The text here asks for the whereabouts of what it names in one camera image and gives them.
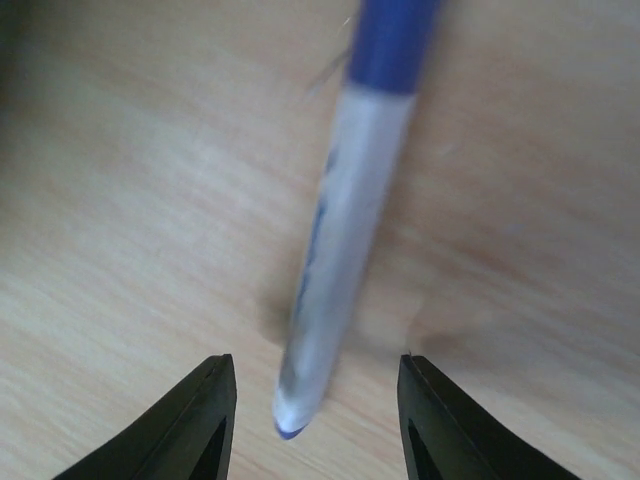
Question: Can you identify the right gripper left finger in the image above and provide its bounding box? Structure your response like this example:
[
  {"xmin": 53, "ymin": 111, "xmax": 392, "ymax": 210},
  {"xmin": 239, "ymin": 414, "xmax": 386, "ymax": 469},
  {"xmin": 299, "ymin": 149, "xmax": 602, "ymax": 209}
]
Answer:
[{"xmin": 56, "ymin": 354, "xmax": 236, "ymax": 480}]

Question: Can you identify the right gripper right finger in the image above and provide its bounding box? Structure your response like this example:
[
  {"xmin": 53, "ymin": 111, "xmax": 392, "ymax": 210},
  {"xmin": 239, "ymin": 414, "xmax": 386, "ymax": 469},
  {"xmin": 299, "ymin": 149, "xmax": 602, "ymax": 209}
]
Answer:
[{"xmin": 397, "ymin": 354, "xmax": 579, "ymax": 480}]

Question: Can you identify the purple capped marker pen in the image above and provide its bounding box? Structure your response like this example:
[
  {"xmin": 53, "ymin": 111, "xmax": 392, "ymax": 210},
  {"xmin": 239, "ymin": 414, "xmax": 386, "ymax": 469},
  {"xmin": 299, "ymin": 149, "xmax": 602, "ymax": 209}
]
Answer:
[{"xmin": 272, "ymin": 0, "xmax": 440, "ymax": 440}]

